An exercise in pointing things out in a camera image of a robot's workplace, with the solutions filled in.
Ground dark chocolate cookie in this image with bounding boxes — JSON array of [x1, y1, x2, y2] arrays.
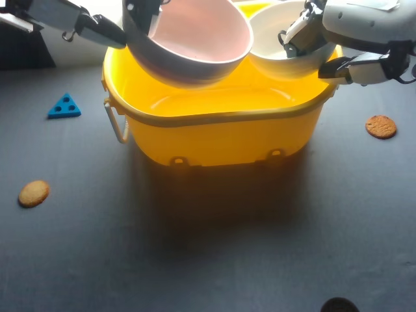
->
[[320, 296, 360, 312]]

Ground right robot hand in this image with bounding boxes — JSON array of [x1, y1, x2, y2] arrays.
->
[[278, 0, 416, 86]]

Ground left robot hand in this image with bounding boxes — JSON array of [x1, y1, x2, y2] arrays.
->
[[27, 0, 163, 49]]

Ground brown chip cookie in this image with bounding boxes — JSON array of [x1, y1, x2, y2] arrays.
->
[[365, 114, 398, 140]]

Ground blue triangular block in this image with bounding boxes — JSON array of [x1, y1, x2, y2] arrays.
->
[[47, 93, 82, 120]]

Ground yellow plastic tub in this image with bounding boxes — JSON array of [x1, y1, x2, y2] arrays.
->
[[101, 0, 345, 168]]

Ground small white bowl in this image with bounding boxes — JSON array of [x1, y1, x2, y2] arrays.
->
[[248, 0, 337, 81]]

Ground grey table cloth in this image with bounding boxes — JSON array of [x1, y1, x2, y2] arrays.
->
[[0, 45, 416, 312]]

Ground pale round cookie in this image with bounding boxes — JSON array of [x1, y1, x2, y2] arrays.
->
[[18, 180, 51, 209]]

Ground large pink-lined bowl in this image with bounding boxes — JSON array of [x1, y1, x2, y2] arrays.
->
[[122, 0, 255, 90]]

